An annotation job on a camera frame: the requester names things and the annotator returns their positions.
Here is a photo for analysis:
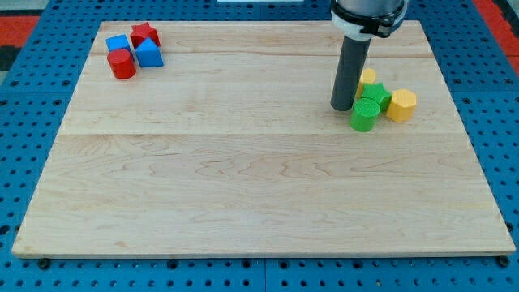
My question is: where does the blue pentagon block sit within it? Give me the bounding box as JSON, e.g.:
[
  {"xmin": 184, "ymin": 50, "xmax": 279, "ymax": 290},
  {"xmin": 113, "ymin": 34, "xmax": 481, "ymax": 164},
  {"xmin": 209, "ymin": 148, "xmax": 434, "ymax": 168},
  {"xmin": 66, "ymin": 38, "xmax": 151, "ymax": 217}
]
[{"xmin": 135, "ymin": 37, "xmax": 164, "ymax": 67}]

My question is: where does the yellow hexagon block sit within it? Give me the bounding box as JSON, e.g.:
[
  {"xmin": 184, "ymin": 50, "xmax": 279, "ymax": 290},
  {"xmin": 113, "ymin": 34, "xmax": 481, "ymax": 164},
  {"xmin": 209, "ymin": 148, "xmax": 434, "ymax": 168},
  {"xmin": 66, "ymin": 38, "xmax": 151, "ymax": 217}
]
[{"xmin": 386, "ymin": 89, "xmax": 418, "ymax": 122}]

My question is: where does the wooden board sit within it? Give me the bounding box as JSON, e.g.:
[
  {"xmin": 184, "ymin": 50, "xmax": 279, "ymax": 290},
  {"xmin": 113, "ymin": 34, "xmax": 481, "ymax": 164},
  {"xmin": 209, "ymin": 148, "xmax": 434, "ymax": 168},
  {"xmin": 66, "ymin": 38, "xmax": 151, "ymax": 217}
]
[{"xmin": 12, "ymin": 21, "xmax": 516, "ymax": 259}]

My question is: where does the blue cube block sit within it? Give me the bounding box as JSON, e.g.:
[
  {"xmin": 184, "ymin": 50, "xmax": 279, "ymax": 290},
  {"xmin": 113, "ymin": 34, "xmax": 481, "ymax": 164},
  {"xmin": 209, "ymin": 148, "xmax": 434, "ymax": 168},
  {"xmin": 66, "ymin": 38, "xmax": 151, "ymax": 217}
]
[{"xmin": 105, "ymin": 35, "xmax": 131, "ymax": 54}]

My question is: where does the red cylinder block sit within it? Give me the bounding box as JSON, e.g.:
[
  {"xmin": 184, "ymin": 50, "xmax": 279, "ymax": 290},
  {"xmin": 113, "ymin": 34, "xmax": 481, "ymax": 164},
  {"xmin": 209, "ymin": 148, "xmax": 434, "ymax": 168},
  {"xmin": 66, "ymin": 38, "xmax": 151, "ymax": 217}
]
[{"xmin": 107, "ymin": 49, "xmax": 136, "ymax": 79}]

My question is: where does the grey cylindrical robot end-effector rod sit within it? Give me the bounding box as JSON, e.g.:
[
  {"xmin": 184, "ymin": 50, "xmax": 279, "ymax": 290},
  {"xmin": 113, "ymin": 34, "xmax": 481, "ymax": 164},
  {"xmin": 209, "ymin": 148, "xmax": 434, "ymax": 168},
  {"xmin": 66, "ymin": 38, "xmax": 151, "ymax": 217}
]
[{"xmin": 331, "ymin": 36, "xmax": 371, "ymax": 111}]

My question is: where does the red star block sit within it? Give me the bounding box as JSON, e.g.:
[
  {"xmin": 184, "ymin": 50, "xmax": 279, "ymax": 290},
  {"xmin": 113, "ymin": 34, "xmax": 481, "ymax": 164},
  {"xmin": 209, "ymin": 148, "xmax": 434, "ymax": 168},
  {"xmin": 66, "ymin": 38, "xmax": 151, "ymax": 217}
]
[{"xmin": 130, "ymin": 22, "xmax": 161, "ymax": 49}]

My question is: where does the green star block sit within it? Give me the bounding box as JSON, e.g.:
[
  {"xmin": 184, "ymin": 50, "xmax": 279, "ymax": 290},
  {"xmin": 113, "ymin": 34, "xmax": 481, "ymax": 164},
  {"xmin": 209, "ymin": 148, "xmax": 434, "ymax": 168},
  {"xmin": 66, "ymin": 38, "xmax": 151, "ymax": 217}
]
[{"xmin": 361, "ymin": 83, "xmax": 392, "ymax": 112}]

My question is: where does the green cylinder block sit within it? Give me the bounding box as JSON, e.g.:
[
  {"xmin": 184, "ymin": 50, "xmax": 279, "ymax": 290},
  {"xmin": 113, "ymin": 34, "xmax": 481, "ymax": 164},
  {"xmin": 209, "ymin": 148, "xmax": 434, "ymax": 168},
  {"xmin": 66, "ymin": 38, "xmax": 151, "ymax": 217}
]
[{"xmin": 350, "ymin": 98, "xmax": 380, "ymax": 132}]

